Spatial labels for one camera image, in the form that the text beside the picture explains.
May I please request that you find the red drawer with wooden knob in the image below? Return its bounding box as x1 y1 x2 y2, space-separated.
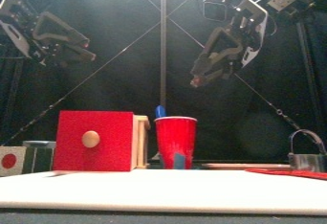
52 109 139 172

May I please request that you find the red plastic cup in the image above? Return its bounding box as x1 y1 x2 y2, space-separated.
153 116 199 170

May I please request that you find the blue tape strip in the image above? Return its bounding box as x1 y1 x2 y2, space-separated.
171 152 187 170

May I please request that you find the flat wooden plank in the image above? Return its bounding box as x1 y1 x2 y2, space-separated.
199 162 293 171

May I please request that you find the dark green striped block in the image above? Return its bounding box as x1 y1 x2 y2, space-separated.
21 140 57 175

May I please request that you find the white block with red dot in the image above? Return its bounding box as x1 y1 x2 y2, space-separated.
0 145 28 177

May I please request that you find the red cloth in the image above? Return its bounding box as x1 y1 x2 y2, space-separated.
245 168 327 181

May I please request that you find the white board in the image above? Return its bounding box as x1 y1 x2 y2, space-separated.
0 168 327 217

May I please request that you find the plain diagonal brace wire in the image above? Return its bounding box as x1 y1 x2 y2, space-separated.
0 0 215 147

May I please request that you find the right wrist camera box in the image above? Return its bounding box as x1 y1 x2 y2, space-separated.
199 0 233 23

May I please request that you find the vertical metal frame pole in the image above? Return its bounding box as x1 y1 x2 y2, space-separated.
159 0 168 108

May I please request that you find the blue utensil handle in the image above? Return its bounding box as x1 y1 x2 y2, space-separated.
155 104 167 120

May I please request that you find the metal basket with handle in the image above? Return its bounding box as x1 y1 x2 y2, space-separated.
287 128 327 174

